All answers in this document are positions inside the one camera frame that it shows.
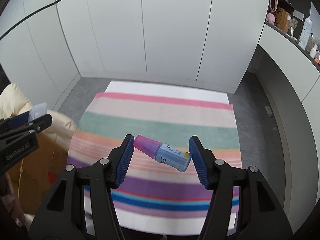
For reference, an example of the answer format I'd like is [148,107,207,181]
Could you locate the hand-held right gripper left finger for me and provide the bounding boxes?
[28,134,135,240]

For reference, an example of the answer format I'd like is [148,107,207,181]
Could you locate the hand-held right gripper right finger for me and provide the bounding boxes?
[189,135,293,240]

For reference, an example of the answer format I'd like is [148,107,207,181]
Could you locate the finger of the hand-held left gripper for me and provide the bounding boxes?
[0,114,53,147]
[0,112,29,131]

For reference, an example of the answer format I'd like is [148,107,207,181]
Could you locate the blue-grey oval case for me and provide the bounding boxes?
[28,102,48,122]

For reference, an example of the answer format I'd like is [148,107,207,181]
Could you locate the small purple tube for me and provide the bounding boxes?
[133,134,193,173]

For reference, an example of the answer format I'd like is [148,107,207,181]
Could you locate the brown cardboard box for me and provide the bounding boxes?
[5,130,69,215]

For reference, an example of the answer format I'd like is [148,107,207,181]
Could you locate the person's left hand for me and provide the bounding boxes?
[0,174,26,228]

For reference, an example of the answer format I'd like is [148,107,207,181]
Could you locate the cream padded chair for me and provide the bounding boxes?
[0,82,77,155]

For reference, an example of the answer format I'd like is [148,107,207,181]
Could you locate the striped colourful cloth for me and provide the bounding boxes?
[67,92,242,217]

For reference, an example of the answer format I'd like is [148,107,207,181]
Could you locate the white tall cabinet doors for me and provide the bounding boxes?
[0,0,273,93]

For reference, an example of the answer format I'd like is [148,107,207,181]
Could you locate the white low cabinet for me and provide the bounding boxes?
[257,24,320,218]

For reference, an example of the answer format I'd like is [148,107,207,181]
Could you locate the brown box on shelf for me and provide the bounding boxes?
[274,7,292,30]

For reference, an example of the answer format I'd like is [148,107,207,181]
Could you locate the tall white bottle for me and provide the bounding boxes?
[299,16,313,50]

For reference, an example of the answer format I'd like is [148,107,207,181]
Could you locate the white paw ornament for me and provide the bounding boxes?
[289,17,299,37]

